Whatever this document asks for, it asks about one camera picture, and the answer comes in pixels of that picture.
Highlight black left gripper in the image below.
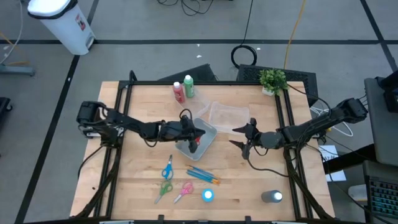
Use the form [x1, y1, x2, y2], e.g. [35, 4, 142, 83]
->
[172, 120, 206, 154]

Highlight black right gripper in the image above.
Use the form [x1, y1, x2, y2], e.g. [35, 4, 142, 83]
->
[229, 117, 264, 160]

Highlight thin blue handled paintbrush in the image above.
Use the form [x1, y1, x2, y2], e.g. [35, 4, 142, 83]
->
[185, 164, 215, 178]

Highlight blue paintbrush bristles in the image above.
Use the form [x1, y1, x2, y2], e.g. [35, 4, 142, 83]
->
[188, 169, 221, 181]

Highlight blue handled scissors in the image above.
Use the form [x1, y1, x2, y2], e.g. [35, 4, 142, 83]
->
[161, 154, 174, 181]

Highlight red paint bottle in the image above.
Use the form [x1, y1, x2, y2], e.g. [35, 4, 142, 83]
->
[172, 81, 187, 104]

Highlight green paint bottle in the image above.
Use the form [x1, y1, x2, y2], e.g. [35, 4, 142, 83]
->
[182, 74, 196, 99]

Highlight pink handled scissors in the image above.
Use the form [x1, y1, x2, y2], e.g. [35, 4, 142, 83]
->
[173, 181, 195, 205]

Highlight teal paint bottle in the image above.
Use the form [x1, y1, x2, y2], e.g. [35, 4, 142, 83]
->
[201, 188, 215, 203]

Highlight green handled scissors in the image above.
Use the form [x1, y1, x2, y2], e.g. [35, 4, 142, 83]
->
[154, 180, 174, 205]

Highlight dark blue paint bottle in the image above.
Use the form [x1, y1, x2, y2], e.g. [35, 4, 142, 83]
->
[261, 189, 284, 204]

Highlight clear plastic bin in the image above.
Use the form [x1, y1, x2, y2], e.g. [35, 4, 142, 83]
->
[170, 85, 211, 121]
[208, 101, 251, 135]

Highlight green plant in white pot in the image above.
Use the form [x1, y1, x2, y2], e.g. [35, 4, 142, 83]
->
[259, 68, 290, 97]

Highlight black box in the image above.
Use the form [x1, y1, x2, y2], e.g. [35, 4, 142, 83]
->
[157, 63, 218, 82]

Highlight black perforated computer case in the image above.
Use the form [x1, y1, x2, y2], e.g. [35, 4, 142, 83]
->
[236, 64, 320, 107]

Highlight white paper sheet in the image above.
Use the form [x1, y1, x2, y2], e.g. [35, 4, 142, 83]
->
[318, 144, 348, 183]

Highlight grey desk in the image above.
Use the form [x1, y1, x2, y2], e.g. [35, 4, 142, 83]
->
[363, 76, 398, 167]

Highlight backlit keyboard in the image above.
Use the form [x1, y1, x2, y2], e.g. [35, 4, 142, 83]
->
[366, 175, 398, 218]

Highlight black device on desk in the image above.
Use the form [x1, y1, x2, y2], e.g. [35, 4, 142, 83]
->
[374, 70, 398, 113]

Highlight white trash can black rim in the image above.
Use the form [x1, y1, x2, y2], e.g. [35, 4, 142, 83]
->
[27, 0, 96, 56]

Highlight grey stand base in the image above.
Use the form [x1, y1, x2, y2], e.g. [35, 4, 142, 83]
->
[0, 63, 35, 77]

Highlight black floor object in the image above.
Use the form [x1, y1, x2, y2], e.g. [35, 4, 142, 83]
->
[0, 96, 13, 113]

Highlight white plastic bin with handles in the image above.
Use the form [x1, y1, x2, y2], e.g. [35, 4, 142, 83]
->
[175, 117, 218, 162]

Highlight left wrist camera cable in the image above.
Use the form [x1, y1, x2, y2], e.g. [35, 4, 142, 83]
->
[179, 108, 194, 121]

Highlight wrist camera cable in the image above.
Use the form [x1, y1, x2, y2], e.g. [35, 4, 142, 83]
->
[247, 146, 292, 178]
[179, 108, 194, 121]

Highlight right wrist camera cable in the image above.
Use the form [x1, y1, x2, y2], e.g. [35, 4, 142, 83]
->
[247, 146, 292, 178]

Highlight black table frame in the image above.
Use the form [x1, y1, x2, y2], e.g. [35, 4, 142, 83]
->
[74, 70, 335, 220]

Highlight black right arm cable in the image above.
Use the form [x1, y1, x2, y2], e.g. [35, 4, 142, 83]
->
[285, 83, 332, 118]

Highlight black coiled hanging cable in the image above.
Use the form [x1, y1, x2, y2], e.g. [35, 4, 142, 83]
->
[230, 0, 258, 70]

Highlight yellow hanging cable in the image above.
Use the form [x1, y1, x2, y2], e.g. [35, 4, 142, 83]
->
[282, 0, 308, 70]

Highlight left arm base cable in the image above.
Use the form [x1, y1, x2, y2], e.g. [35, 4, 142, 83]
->
[76, 144, 105, 180]

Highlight black cable tangle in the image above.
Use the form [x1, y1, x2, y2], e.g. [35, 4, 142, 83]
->
[156, 0, 215, 17]

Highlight white floor cable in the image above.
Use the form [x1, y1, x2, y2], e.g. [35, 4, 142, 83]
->
[0, 0, 25, 65]

